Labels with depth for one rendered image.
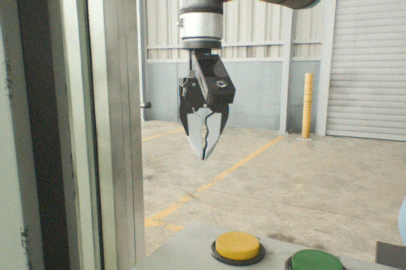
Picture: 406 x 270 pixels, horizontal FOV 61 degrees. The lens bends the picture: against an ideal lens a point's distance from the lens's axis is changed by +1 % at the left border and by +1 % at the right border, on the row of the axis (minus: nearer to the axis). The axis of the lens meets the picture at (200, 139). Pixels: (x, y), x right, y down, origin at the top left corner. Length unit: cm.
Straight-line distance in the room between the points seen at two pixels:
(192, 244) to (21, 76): 22
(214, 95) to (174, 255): 27
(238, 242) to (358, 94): 556
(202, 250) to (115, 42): 20
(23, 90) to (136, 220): 18
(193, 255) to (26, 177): 17
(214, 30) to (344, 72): 528
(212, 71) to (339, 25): 537
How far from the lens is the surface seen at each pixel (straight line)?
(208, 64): 58
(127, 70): 32
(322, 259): 32
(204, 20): 59
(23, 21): 22
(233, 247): 32
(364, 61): 583
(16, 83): 21
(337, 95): 586
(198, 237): 36
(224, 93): 52
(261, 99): 622
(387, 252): 71
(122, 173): 32
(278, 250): 34
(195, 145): 61
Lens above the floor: 106
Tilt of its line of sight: 12 degrees down
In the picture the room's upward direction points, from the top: straight up
